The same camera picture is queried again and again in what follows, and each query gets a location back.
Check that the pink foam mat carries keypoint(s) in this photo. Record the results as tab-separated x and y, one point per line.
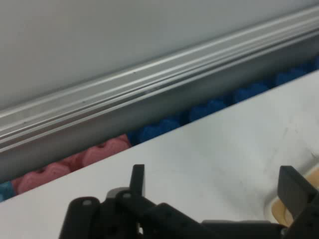
57	171

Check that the dark blue foam mat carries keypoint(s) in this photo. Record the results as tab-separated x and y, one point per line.
204	112

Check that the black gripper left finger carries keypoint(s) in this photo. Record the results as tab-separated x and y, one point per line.
117	219

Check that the wooden tray cream rim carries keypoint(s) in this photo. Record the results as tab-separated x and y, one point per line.
280	211

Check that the horizontal aluminium frame rail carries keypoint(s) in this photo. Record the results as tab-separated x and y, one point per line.
124	87

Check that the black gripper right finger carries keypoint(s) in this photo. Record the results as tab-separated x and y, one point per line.
296	191

